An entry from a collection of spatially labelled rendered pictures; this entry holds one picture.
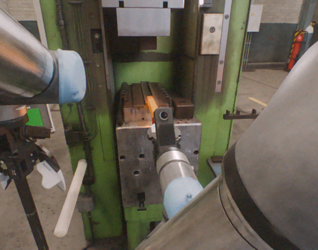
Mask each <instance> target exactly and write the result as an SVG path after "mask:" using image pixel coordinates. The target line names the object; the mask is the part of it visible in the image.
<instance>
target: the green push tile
mask: <svg viewBox="0 0 318 250"><path fill-rule="evenodd" d="M27 114H28V118H29V121H28V122H27V123H26V125H32V126H39V125H41V126H43V122H42V118H41V114H40V110H39V108H36V109H30V110H27Z"/></svg>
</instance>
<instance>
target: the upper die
mask: <svg viewBox="0 0 318 250"><path fill-rule="evenodd" d="M116 16H117V23H118V36H170V24H171V9H170V8H116Z"/></svg>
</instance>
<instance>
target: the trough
mask: <svg viewBox="0 0 318 250"><path fill-rule="evenodd" d="M142 85H143V87H144V91H145V95H146V97H147V96H153V95H152V92H151V89H150V88H149V84H148V82H142Z"/></svg>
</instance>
